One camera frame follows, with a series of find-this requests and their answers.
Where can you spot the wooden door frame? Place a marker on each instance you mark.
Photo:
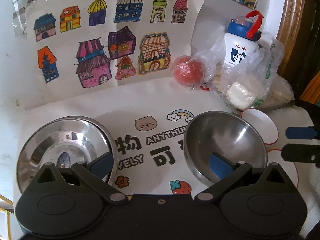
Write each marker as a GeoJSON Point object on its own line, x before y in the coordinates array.
{"type": "Point", "coordinates": [292, 17]}

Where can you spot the clear plastic bag of flatbread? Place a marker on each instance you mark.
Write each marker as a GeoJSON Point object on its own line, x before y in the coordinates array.
{"type": "Point", "coordinates": [282, 92]}

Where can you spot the white red-rimmed ceramic bowl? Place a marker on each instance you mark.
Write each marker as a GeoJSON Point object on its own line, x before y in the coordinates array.
{"type": "Point", "coordinates": [260, 127]}

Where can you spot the stainless steel bowl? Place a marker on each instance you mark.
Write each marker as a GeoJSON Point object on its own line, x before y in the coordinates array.
{"type": "Point", "coordinates": [225, 135]}

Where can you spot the orange board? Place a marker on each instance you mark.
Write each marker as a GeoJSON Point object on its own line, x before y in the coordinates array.
{"type": "Point", "coordinates": [315, 90]}

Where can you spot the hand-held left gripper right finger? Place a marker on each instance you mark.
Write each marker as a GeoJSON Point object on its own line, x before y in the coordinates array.
{"type": "Point", "coordinates": [220, 167]}

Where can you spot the white and blue water bottle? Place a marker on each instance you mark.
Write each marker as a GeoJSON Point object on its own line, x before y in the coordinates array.
{"type": "Point", "coordinates": [237, 45]}

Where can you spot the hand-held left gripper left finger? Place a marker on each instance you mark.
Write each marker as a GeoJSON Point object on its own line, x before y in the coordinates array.
{"type": "Point", "coordinates": [102, 166]}

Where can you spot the white printed table mat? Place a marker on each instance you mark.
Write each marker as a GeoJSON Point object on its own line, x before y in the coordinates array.
{"type": "Point", "coordinates": [152, 177]}

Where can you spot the clear green-printed plastic bag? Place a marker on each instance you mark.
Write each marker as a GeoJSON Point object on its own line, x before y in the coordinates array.
{"type": "Point", "coordinates": [265, 72]}

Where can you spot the wrapped red tomato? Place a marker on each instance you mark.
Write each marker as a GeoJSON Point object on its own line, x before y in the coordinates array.
{"type": "Point", "coordinates": [187, 72]}

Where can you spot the white steamed bun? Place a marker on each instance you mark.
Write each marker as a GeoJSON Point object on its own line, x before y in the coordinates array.
{"type": "Point", "coordinates": [241, 96]}

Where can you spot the stainless steel plate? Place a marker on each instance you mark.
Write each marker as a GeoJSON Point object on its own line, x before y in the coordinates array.
{"type": "Point", "coordinates": [101, 128]}

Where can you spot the houses drawing on paper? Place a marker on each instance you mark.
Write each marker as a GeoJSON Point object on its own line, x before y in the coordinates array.
{"type": "Point", "coordinates": [75, 42]}

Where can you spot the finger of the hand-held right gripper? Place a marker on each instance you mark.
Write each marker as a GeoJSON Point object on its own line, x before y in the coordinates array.
{"type": "Point", "coordinates": [297, 132]}
{"type": "Point", "coordinates": [300, 153]}

